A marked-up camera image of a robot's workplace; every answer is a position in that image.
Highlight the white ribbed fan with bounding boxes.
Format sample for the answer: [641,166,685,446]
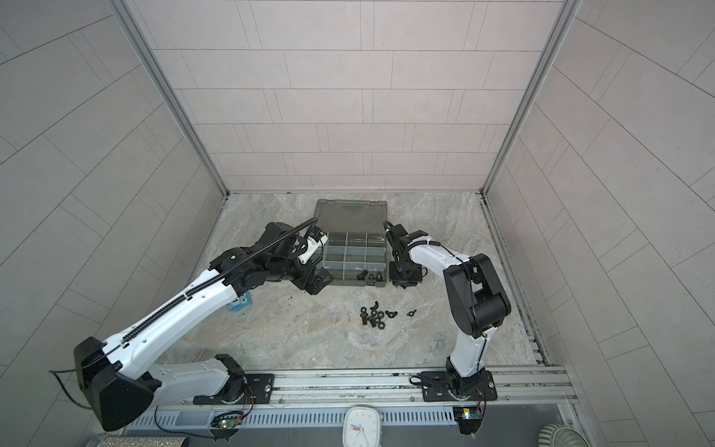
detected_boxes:
[537,424,590,447]

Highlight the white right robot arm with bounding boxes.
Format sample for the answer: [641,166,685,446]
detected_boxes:
[384,221,511,402]

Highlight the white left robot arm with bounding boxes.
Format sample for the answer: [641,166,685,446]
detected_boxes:
[72,219,333,431]

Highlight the white square clock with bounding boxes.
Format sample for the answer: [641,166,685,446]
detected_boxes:
[342,406,382,447]

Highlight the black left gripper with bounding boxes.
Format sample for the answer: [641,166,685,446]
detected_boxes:
[267,247,339,292]

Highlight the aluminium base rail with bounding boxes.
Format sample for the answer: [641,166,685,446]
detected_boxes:
[247,365,577,409]

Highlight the blue toy piece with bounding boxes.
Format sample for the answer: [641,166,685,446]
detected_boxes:
[228,292,252,312]

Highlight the translucent grey organizer box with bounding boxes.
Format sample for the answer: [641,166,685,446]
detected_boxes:
[315,199,389,287]

